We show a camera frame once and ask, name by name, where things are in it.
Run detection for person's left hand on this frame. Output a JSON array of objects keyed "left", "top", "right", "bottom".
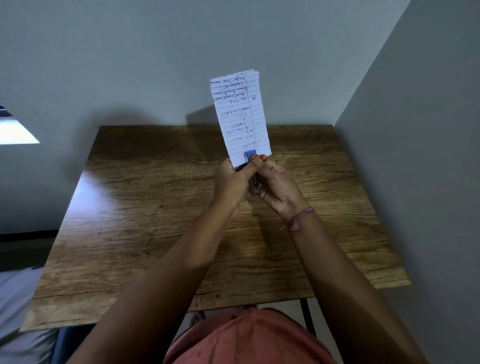
[{"left": 214, "top": 158, "right": 259, "bottom": 211}]

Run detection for person's right hand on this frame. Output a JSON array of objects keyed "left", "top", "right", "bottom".
[{"left": 249, "top": 154, "right": 313, "bottom": 223}]

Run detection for small blue stapler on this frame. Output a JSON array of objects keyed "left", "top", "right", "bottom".
[{"left": 244, "top": 149, "right": 261, "bottom": 196}]

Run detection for lined handwritten paper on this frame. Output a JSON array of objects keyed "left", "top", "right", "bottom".
[{"left": 209, "top": 69, "right": 272, "bottom": 168}]

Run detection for person's left forearm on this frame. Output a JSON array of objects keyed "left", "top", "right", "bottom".
[{"left": 65, "top": 200, "right": 250, "bottom": 364}]

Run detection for person's right forearm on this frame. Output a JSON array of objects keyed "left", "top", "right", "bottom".
[{"left": 285, "top": 210, "right": 430, "bottom": 364}]

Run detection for black metal table leg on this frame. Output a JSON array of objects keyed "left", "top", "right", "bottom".
[{"left": 299, "top": 298, "right": 318, "bottom": 336}]

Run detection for salmon pink shirt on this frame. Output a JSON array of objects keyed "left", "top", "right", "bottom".
[{"left": 163, "top": 307, "right": 339, "bottom": 364}]

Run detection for bright window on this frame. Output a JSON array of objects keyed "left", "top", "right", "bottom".
[{"left": 0, "top": 104, "right": 41, "bottom": 145}]

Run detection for dark blue seat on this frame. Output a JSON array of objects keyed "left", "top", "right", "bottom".
[{"left": 52, "top": 323, "right": 97, "bottom": 364}]

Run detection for grey fabric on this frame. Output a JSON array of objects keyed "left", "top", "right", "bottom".
[{"left": 0, "top": 267, "right": 60, "bottom": 364}]

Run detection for pink thread bracelet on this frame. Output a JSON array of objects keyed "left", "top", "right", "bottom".
[{"left": 280, "top": 207, "right": 316, "bottom": 232}]

